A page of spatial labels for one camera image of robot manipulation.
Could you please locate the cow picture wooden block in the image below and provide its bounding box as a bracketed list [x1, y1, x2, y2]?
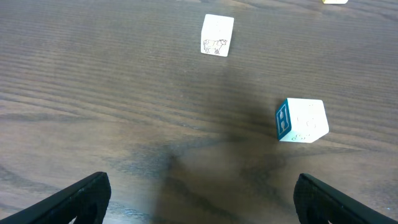
[200, 14, 234, 57]

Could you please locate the plain face wooden block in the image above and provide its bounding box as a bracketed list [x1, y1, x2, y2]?
[322, 0, 348, 4]

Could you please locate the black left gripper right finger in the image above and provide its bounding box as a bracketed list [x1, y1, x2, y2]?
[293, 173, 397, 224]

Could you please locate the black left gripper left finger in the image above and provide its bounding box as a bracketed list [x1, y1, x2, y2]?
[1, 172, 111, 224]

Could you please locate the blue H letter block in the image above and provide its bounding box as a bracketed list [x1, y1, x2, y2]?
[275, 98, 330, 143]

